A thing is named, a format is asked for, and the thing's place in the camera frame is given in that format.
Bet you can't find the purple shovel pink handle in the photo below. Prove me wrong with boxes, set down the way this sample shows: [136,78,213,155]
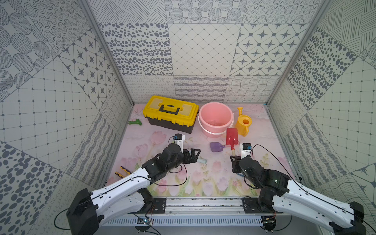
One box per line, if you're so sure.
[210,142,229,153]

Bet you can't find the red shovel wooden handle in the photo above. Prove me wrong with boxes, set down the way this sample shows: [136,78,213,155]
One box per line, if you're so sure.
[226,128,239,156]

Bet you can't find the yellow watering can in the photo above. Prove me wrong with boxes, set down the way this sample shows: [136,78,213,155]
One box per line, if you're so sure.
[236,107,253,137]

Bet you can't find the pink plastic bucket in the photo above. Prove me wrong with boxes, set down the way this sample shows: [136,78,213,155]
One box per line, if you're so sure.
[197,102,235,138]

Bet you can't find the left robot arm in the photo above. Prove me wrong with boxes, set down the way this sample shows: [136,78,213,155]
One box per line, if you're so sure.
[66,144,201,235]

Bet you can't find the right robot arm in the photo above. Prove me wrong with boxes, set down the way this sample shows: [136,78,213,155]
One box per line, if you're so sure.
[230,155,366,235]

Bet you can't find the light blue trowel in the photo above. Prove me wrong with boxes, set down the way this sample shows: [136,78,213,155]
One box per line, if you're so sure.
[197,158,207,164]

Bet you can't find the yellow and black toolbox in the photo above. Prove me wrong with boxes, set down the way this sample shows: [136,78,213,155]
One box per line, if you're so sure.
[143,96,199,134]

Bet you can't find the green toy tool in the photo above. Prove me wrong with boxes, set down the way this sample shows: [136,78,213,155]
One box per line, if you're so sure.
[128,119,143,126]

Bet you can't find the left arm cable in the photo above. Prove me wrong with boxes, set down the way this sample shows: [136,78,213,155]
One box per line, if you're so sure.
[53,164,189,235]

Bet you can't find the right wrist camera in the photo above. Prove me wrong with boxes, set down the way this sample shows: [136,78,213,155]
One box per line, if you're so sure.
[240,143,252,159]

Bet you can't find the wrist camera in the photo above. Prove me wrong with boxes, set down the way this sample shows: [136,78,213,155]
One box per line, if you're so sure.
[240,143,252,159]
[174,134,186,153]

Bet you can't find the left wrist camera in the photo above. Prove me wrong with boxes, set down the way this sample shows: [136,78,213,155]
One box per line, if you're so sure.
[174,134,186,153]

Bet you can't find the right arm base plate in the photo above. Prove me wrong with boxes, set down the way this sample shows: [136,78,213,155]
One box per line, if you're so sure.
[241,197,263,214]

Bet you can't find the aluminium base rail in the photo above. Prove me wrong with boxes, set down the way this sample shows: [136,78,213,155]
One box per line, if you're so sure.
[104,196,283,228]

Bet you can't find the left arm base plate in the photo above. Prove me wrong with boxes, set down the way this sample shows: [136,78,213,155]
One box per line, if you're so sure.
[139,197,166,214]

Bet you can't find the right camera cable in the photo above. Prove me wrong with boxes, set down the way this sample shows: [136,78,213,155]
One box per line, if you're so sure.
[251,143,367,227]

